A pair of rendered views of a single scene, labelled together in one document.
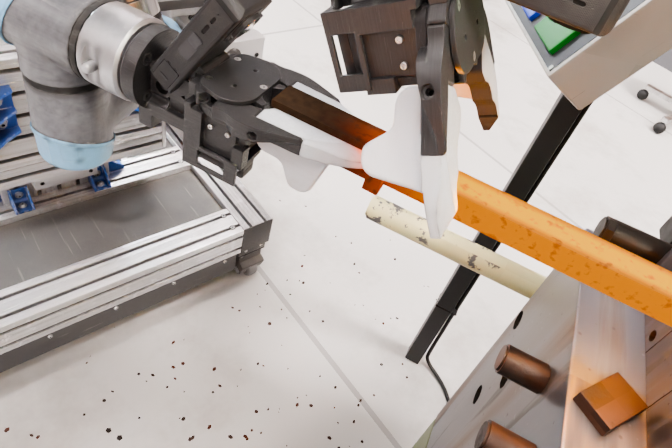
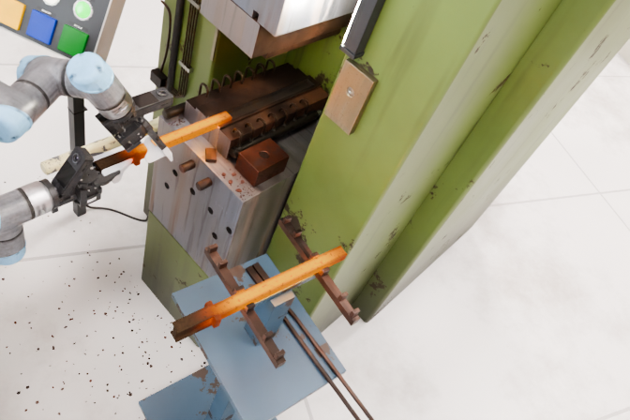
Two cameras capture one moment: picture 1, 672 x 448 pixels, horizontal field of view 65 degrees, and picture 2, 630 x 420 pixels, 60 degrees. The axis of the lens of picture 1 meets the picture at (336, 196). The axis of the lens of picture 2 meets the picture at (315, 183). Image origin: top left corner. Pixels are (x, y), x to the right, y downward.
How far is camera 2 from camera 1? 111 cm
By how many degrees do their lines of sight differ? 54
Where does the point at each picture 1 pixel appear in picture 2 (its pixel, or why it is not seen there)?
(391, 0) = (133, 128)
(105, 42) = (44, 201)
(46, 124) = (17, 248)
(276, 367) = (37, 287)
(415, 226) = not seen: hidden behind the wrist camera
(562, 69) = not seen: hidden behind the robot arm
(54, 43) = (25, 217)
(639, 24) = (105, 33)
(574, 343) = (192, 150)
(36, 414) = not seen: outside the picture
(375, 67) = (134, 142)
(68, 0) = (17, 202)
